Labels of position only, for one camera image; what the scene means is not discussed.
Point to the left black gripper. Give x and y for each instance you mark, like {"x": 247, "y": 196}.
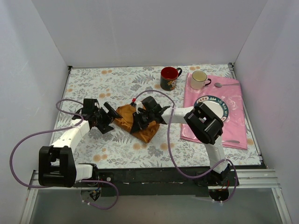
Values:
{"x": 105, "y": 119}

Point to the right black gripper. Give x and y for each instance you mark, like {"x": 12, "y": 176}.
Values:
{"x": 139, "y": 120}

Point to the orange brown cloth napkin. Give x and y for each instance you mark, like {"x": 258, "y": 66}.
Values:
{"x": 126, "y": 122}

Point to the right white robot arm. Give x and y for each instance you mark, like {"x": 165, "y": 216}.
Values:
{"x": 203, "y": 122}

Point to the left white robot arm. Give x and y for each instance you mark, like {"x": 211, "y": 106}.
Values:
{"x": 57, "y": 166}

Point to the floral tablecloth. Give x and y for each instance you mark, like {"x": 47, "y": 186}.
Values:
{"x": 117, "y": 86}

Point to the black red floral mug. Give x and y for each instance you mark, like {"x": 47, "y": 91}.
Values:
{"x": 168, "y": 78}

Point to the cream enamel cup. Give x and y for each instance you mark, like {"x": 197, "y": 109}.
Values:
{"x": 199, "y": 80}

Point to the white plate blue rim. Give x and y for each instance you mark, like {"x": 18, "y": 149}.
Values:
{"x": 217, "y": 105}

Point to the silver spoon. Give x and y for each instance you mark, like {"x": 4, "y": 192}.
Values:
{"x": 219, "y": 85}

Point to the pink floral placemat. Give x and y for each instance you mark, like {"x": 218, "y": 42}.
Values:
{"x": 234, "y": 127}

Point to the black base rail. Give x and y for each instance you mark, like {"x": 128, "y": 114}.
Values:
{"x": 160, "y": 181}

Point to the aluminium frame rail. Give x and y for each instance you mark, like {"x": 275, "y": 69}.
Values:
{"x": 30, "y": 201}

